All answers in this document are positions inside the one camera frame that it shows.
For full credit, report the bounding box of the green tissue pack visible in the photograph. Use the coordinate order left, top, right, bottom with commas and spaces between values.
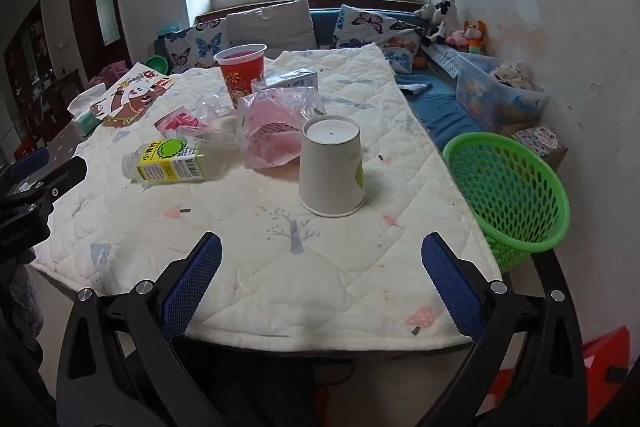
67, 84, 108, 138

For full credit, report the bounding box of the spotted cloth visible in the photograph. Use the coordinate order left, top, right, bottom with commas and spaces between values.
487, 62, 533, 90

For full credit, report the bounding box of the cardboard box patterned top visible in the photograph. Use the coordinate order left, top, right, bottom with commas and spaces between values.
500, 123, 568, 172

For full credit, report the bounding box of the green plastic basket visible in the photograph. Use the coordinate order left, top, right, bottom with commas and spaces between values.
442, 133, 571, 273

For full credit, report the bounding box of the dark cabinet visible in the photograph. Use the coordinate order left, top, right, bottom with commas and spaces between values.
4, 2, 51, 108

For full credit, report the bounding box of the clear storage bin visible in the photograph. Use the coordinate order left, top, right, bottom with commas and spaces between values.
454, 52, 550, 135

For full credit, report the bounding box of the blue patterned folded mat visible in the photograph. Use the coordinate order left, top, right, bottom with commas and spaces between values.
425, 44, 461, 78

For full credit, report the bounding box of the pink cloth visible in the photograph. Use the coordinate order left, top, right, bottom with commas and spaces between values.
90, 61, 133, 88

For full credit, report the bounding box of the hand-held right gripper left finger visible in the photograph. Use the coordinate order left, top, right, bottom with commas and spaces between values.
56, 231, 223, 427

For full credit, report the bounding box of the white paper cup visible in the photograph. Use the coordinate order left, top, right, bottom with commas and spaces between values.
298, 116, 367, 218

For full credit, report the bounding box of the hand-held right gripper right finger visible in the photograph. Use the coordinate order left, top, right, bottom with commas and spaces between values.
420, 231, 587, 427

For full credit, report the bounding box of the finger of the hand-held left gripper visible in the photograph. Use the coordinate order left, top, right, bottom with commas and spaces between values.
15, 156, 88, 208
6, 148, 51, 186

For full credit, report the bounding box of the dark wooden door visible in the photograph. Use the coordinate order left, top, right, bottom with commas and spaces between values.
67, 0, 131, 80

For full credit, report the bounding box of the plastic bottle yellow green label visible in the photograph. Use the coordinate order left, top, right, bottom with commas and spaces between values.
121, 138, 241, 184

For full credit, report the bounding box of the grey cushion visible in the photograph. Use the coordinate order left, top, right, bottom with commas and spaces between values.
225, 0, 317, 55

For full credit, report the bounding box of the cow plush toy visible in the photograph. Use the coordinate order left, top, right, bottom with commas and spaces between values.
422, 0, 460, 46

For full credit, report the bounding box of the white quilted blanket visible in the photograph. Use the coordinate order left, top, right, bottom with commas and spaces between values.
31, 44, 503, 353

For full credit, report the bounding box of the pink cookie packet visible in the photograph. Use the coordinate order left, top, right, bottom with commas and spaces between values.
236, 86, 327, 171

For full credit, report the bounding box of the clear plastic lid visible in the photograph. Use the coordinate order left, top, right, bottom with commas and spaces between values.
195, 93, 237, 122

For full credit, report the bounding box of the white blue milk carton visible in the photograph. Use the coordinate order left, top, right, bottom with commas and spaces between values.
252, 69, 321, 92

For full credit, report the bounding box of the red plastic cup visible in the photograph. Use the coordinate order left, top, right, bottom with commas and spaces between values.
213, 43, 267, 108

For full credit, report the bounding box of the red plastic stool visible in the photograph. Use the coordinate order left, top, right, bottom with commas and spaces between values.
487, 326, 631, 413

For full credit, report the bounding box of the small pink printed snack cup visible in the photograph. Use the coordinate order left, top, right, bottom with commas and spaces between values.
154, 106, 213, 138

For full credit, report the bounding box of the orange fox plush toy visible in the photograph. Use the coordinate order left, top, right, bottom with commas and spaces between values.
462, 20, 488, 55

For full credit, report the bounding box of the cartoon bear picture board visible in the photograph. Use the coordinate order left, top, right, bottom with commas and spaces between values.
89, 62, 176, 128

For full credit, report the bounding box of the butterfly print pillow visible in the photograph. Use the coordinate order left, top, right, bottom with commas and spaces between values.
164, 19, 231, 75
332, 4, 426, 75

